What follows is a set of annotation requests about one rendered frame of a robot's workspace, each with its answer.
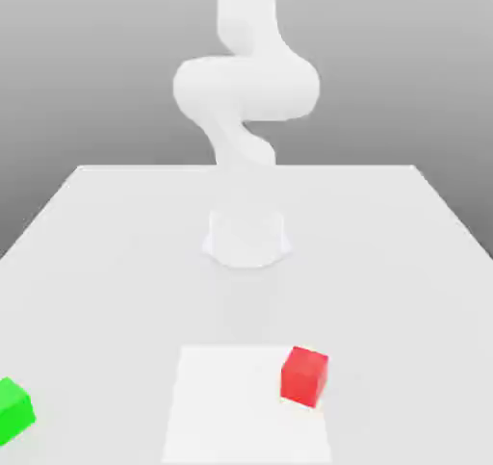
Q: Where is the small red cube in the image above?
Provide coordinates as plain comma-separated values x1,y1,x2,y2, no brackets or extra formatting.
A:
279,345,329,409

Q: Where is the small green cube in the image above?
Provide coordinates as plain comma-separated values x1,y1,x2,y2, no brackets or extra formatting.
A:
0,375,37,448

